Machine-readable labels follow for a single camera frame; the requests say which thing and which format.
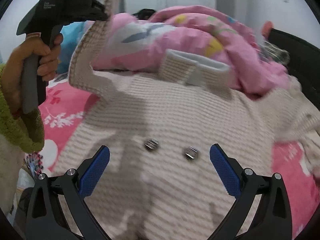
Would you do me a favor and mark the cream ribbed knit cardigan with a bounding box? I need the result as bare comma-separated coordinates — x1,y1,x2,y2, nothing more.
53,0,319,239

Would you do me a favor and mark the green fuzzy sleeve forearm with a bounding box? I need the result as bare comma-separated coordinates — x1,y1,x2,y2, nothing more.
0,63,46,215

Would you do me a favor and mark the person's left hand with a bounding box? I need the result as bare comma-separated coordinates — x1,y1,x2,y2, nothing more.
1,34,63,114

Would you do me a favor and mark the pink flower fleece blanket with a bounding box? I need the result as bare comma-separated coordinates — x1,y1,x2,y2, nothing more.
40,73,319,239

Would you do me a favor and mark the pink floral duvet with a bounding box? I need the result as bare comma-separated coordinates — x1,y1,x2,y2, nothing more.
91,5,289,95

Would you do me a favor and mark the silver cardigan button right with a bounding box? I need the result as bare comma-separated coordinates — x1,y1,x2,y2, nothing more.
182,147,199,161

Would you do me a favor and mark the silver cardigan button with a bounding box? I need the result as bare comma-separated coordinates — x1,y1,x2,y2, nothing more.
182,147,199,161
144,138,159,152

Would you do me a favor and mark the silver cardigan button left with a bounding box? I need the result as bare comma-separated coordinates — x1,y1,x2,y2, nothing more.
144,138,159,152

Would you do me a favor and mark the black bed headboard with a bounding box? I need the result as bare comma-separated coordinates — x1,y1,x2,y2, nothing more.
268,29,320,108

